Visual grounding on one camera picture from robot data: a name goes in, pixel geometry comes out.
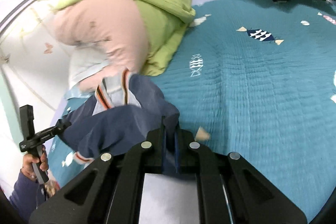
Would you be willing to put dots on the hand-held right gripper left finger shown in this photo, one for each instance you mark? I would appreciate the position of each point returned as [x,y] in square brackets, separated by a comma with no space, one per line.
[163,151]

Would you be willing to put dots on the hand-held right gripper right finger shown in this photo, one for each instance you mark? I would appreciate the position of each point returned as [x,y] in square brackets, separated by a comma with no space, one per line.
[177,151]

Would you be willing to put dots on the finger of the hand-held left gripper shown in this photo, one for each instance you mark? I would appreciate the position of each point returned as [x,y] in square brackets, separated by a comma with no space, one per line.
[63,126]

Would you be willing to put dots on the navy jacket with striped trim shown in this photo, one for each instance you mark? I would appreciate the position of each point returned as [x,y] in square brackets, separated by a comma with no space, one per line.
[123,127]

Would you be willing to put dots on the person's left hand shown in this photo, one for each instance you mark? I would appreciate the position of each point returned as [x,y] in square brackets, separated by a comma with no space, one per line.
[29,163]

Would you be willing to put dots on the white pillow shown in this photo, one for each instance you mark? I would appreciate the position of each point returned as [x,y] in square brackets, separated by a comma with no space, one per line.
[84,66]

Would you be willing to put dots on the white bed headboard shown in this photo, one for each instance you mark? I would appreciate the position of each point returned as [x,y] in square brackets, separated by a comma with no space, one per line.
[23,37]

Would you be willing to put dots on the teal fish-print blanket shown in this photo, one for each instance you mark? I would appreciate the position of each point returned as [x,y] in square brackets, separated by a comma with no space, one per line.
[249,87]

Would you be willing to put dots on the pink pillow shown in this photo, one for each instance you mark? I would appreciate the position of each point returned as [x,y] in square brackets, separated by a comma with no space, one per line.
[105,27]

